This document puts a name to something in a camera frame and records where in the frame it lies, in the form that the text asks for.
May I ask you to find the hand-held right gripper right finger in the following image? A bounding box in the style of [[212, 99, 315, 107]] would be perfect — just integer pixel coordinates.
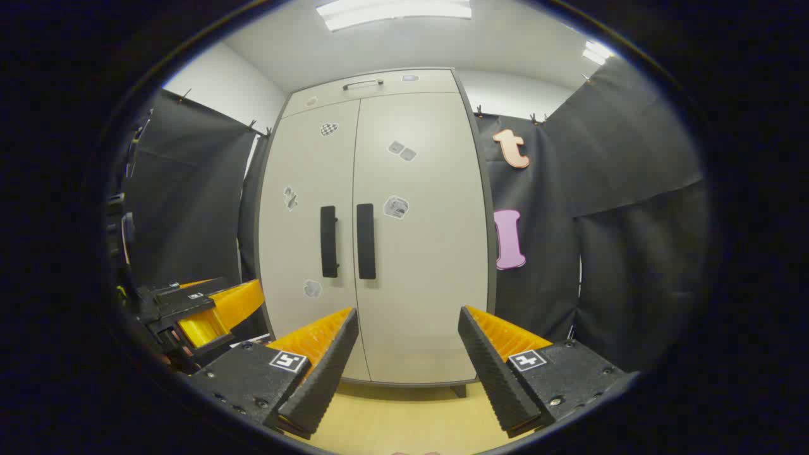
[[458, 306, 639, 439]]

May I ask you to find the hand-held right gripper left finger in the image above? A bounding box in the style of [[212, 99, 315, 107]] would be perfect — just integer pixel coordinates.
[[190, 308, 360, 440]]

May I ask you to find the white cabinet door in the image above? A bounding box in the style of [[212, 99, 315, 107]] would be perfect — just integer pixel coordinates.
[[258, 100, 372, 382], [351, 92, 490, 385]]

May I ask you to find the white double-door shoe cabinet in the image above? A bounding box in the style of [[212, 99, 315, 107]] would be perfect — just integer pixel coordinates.
[[254, 68, 497, 399]]

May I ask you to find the black backdrop cloth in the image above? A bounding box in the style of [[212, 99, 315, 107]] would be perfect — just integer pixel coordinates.
[[123, 88, 272, 345], [474, 56, 712, 373]]

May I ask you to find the long ceiling light panel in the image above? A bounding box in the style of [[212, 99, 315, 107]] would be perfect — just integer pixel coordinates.
[[315, 0, 473, 32]]

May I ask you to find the small ceiling light panel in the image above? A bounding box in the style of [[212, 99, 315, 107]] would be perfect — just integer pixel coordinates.
[[581, 40, 615, 66]]

